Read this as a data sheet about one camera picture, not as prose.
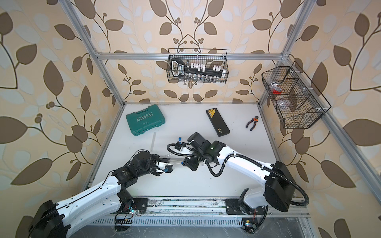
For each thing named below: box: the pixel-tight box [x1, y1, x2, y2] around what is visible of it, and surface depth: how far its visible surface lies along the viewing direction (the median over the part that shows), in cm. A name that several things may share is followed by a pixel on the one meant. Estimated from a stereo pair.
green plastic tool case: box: [126, 104, 166, 136], surface depth 107 cm
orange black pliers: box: [245, 115, 259, 131], surface depth 110 cm
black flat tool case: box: [205, 107, 231, 137], surface depth 110 cm
